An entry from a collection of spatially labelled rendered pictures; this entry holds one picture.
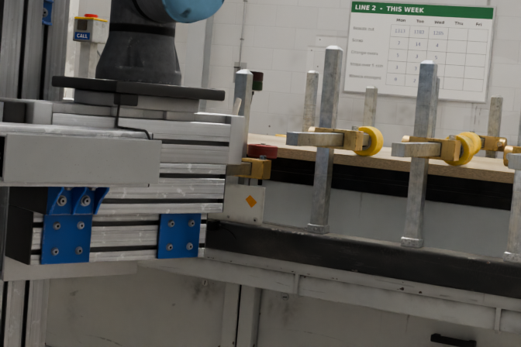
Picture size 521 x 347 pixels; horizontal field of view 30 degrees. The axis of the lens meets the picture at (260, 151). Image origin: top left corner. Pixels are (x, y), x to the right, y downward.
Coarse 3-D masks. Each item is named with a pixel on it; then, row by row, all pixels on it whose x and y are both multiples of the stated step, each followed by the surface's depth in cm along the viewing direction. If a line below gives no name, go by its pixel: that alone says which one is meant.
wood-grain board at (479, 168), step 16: (272, 144) 286; (336, 160) 263; (352, 160) 261; (368, 160) 259; (384, 160) 257; (400, 160) 255; (432, 160) 269; (480, 160) 296; (496, 160) 306; (448, 176) 250; (464, 176) 248; (480, 176) 246; (496, 176) 244; (512, 176) 243
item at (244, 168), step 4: (228, 164) 243; (232, 164) 245; (240, 164) 250; (244, 164) 252; (248, 164) 254; (228, 168) 244; (232, 168) 245; (236, 168) 248; (240, 168) 250; (244, 168) 252; (248, 168) 254; (228, 172) 244; (232, 172) 246; (236, 172) 248; (240, 172) 250; (244, 172) 252; (248, 172) 254
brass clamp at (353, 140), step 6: (336, 132) 244; (342, 132) 244; (348, 132) 243; (354, 132) 242; (360, 132) 244; (348, 138) 243; (354, 138) 242; (360, 138) 244; (348, 144) 243; (354, 144) 242; (360, 144) 245; (354, 150) 242; (360, 150) 246
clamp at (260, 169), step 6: (246, 162) 256; (252, 162) 255; (258, 162) 254; (264, 162) 254; (270, 162) 257; (252, 168) 255; (258, 168) 254; (264, 168) 254; (270, 168) 257; (252, 174) 255; (258, 174) 254; (264, 174) 255; (270, 174) 258
